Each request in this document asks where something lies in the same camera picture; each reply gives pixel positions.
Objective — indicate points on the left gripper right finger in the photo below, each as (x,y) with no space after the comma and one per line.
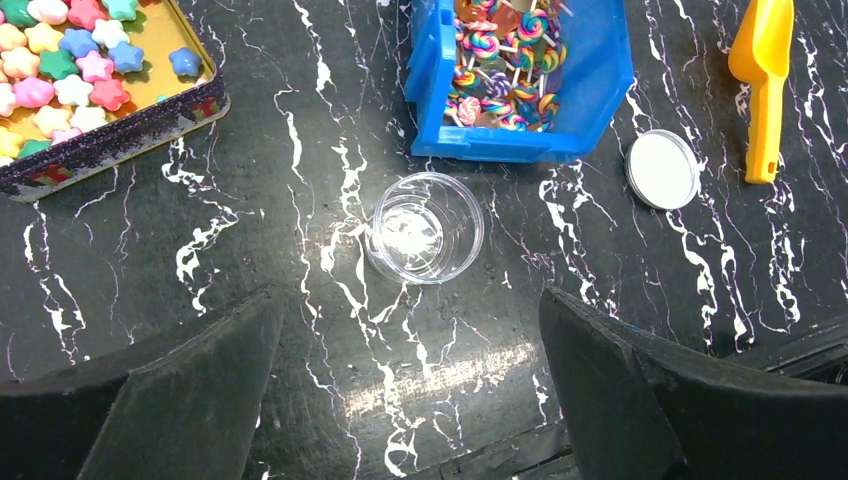
(639,406)

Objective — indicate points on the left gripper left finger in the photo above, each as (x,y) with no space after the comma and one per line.
(181,404)

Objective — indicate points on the tin tray of star candies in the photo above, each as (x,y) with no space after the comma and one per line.
(86,85)

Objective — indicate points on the blue bin of lollipops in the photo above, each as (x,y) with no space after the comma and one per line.
(516,81)

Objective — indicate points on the yellow plastic scoop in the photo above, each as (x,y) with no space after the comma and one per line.
(760,57)

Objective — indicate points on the white round jar lid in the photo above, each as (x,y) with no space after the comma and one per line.
(662,170)

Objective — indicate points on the clear plastic jar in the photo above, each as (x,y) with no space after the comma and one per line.
(426,229)

